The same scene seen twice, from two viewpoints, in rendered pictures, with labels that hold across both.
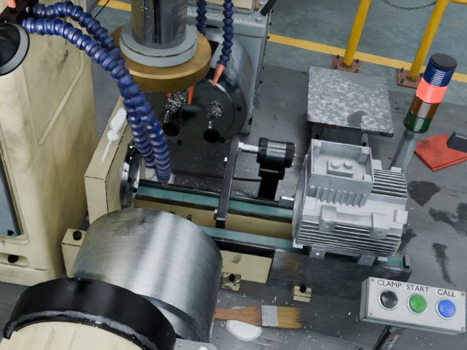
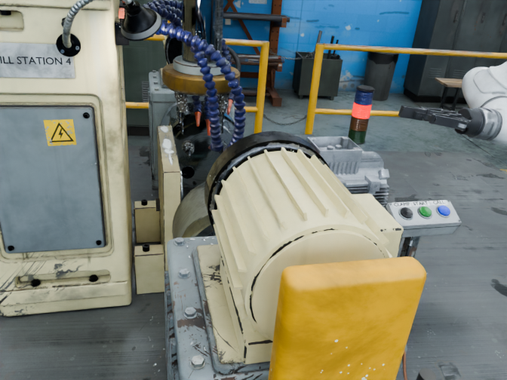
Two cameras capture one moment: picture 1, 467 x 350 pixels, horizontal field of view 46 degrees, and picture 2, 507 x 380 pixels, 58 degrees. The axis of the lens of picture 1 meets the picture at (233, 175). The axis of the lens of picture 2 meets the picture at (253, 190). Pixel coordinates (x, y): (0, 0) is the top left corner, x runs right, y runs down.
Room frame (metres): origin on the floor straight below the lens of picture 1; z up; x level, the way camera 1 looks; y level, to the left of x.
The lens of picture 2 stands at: (-0.26, 0.31, 1.58)
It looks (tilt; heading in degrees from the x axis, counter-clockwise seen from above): 27 degrees down; 344
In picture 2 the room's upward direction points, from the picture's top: 5 degrees clockwise
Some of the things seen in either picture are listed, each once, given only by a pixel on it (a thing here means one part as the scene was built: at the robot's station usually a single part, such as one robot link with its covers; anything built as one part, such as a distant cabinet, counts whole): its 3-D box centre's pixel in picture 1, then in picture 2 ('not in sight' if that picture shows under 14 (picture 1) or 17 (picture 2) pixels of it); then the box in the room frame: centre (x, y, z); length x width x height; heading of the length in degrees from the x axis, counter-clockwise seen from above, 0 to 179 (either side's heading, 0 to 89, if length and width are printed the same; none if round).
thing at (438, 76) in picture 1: (439, 71); (364, 96); (1.10, -0.43, 1.19); 0.06 x 0.06 x 0.04
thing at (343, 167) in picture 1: (337, 173); (332, 155); (0.81, -0.20, 1.11); 0.12 x 0.11 x 0.07; 90
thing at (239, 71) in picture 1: (201, 80); (199, 136); (1.14, 0.11, 1.04); 0.41 x 0.25 x 0.25; 179
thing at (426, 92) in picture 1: (431, 87); (361, 109); (1.10, -0.43, 1.14); 0.06 x 0.06 x 0.04
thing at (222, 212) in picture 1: (228, 179); not in sight; (0.84, 0.01, 1.02); 0.26 x 0.04 x 0.03; 179
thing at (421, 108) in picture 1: (425, 103); (359, 122); (1.10, -0.43, 1.10); 0.06 x 0.06 x 0.04
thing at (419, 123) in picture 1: (418, 117); (357, 134); (1.10, -0.43, 1.05); 0.06 x 0.06 x 0.04
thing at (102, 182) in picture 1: (103, 182); (155, 207); (0.81, 0.27, 0.97); 0.30 x 0.11 x 0.34; 179
